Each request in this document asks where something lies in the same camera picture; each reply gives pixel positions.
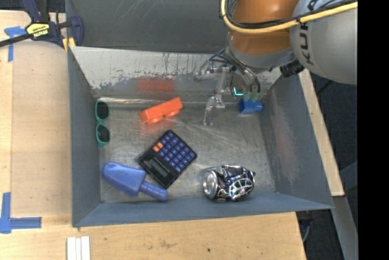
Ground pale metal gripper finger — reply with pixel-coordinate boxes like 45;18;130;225
194;66;220;81
203;95;226;127

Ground blue toy trowel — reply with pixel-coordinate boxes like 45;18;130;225
101;162;170;202

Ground green sunglasses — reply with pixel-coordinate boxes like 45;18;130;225
94;100;111;148

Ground small blue block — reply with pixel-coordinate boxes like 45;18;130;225
237;98;264;115

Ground black cylinder on white bracket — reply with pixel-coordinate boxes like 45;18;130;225
267;60;306;79

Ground crushed silver and black can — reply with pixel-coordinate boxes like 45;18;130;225
202;163;256;203

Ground grey metal bin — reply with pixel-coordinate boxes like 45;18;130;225
64;0;336;228

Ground black calculator with blue keys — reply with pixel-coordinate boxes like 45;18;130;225
137;129;198;190

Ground orange toy block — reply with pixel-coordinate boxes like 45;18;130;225
139;97;184;126

